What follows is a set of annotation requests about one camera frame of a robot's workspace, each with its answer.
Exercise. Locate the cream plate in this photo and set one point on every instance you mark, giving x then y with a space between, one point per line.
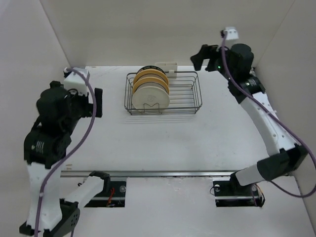
150 97

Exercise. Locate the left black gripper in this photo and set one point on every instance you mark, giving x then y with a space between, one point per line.
99 95

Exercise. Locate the aluminium rail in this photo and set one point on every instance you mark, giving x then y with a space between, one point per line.
152 174

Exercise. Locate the beige plastic cutlery holder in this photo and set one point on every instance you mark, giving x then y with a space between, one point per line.
170 68

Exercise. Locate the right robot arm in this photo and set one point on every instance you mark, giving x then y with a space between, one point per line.
285 153

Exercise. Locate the black wire dish rack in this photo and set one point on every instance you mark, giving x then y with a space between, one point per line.
184 95

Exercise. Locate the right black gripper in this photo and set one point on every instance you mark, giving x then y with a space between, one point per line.
206 52

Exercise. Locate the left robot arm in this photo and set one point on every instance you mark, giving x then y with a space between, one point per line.
45 146

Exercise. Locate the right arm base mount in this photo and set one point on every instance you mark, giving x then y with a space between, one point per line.
226 196

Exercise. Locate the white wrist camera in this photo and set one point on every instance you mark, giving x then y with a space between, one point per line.
74 81
230 33

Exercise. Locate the green rimmed plate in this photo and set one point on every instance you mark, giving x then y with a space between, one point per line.
151 67

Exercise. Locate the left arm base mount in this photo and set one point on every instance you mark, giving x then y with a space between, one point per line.
114 197

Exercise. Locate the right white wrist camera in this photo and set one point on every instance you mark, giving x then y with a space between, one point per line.
230 33

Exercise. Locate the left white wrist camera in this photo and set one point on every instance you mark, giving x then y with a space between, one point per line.
74 81

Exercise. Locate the yellow plate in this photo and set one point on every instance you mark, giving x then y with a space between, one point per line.
152 71
142 81

